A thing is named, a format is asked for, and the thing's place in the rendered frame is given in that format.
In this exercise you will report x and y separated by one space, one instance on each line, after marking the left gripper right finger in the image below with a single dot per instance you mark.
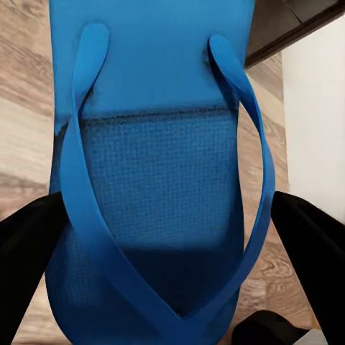
315 244

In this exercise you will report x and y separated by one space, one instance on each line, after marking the sandal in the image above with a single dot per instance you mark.
147 97

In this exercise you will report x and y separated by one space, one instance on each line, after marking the nightstand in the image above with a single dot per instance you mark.
277 24

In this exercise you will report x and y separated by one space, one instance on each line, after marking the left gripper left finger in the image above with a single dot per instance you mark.
27 240

